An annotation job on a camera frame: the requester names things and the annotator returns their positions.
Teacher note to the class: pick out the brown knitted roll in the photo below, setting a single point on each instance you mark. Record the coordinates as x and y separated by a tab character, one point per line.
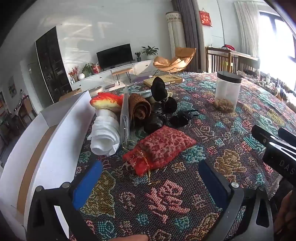
138	109

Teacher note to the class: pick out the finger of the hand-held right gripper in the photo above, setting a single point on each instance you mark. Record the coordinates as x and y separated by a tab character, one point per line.
261	134
288	136

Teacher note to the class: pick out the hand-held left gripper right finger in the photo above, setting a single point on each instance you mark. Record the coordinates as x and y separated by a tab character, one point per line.
210	180

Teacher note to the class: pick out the round white vase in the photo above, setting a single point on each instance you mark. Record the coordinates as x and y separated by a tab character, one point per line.
81	77

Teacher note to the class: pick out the white sheer curtain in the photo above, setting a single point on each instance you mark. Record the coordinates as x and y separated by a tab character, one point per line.
247	27

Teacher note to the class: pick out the tall black glass cabinet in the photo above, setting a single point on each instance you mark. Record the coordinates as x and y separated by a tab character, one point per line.
50	64

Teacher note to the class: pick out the red yellow fish plush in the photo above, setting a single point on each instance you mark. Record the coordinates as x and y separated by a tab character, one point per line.
106	99

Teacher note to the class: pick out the black fuzzy plush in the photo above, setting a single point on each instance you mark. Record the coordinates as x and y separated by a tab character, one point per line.
158	90

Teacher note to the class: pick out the small green potted plant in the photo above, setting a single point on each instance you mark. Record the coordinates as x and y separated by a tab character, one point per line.
138	55

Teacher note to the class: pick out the person's left hand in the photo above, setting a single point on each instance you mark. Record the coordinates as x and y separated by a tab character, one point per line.
133	238

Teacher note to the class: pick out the red wall hanging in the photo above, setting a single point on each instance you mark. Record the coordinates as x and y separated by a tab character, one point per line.
205	18

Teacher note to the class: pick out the clear plastic bag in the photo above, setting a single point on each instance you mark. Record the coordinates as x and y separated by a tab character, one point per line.
124	115

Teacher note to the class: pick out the black flat television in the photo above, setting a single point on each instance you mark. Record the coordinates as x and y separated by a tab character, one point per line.
114	55

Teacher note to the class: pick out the flat cardboard box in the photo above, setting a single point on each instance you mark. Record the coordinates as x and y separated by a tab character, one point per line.
172	78

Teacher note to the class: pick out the red cloth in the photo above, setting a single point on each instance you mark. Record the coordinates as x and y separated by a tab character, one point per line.
229	47

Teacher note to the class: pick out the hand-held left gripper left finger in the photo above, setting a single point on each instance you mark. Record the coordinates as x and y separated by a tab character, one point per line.
85	183

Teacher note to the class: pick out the bushy green potted plant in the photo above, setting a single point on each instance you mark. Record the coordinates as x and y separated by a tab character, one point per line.
87	69

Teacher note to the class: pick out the crumpled black plastic bag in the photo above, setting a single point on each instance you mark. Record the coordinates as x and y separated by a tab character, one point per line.
182	117
155	120

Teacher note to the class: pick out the grey curtain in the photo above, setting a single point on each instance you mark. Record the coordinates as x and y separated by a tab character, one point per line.
189	27

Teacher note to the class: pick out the wooden chair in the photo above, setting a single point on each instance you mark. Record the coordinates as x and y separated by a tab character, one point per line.
26	106

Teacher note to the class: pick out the person's right hand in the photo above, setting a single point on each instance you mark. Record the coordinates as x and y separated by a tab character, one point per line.
288	213

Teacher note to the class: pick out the white tower air conditioner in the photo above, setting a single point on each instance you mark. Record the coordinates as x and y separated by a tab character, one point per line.
174	34

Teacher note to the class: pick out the wooden bench with metal legs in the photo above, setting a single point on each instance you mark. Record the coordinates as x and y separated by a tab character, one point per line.
122	70

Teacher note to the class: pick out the white television cabinet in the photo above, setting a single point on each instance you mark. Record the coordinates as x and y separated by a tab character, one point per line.
101	76

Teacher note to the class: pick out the red flower arrangement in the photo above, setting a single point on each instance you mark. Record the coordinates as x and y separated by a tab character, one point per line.
73	71

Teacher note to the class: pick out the colourful woven patterned blanket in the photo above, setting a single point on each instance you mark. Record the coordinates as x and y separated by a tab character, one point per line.
175	199

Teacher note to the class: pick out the white side panel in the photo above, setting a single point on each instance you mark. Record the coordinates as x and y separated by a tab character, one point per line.
57	148

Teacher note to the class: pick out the large green potted plant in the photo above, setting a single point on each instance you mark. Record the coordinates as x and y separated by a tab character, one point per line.
150	51

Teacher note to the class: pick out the orange lounge chair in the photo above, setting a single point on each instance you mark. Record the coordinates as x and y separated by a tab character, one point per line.
182	54

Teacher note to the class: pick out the clear jar with black lid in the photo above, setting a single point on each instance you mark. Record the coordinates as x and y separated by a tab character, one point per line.
227	92

